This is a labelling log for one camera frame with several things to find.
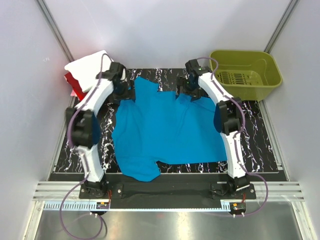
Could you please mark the blue t-shirt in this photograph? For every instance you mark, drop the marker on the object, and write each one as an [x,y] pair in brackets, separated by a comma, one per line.
[162,127]

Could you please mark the aluminium frame rail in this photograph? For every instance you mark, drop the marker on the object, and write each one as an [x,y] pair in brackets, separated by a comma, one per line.
[274,191]

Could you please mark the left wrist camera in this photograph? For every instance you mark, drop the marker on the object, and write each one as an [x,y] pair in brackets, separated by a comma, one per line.
[117,70]

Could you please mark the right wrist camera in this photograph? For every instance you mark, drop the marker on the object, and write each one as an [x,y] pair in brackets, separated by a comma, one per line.
[193,67]

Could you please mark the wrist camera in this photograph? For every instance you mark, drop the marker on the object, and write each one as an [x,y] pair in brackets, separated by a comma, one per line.
[193,67]
[117,70]

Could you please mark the folded red t-shirt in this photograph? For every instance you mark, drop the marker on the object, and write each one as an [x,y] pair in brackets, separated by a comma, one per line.
[74,83]

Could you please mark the corner aluminium post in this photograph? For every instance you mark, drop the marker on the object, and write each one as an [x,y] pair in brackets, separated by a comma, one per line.
[281,25]
[49,18]

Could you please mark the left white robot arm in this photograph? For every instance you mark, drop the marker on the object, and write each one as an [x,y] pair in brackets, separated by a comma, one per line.
[83,128]

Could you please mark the left corner aluminium post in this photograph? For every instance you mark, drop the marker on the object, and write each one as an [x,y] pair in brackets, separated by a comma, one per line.
[49,18]

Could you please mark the olive green plastic basket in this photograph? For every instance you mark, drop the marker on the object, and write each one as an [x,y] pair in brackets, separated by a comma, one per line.
[250,75]

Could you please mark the folded pink t-shirt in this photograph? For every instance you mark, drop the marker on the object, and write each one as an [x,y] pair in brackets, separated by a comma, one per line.
[73,94]

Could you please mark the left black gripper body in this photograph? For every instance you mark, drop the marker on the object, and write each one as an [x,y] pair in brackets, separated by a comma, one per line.
[122,92]

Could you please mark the folded white t-shirt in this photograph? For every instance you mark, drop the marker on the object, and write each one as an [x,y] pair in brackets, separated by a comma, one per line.
[85,69]

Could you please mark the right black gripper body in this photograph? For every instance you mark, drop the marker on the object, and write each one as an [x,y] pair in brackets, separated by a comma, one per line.
[189,89]

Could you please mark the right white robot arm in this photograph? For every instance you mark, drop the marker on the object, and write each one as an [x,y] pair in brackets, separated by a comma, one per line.
[228,120]

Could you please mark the right corner aluminium post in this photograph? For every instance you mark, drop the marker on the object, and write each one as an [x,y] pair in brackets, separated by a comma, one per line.
[281,25]

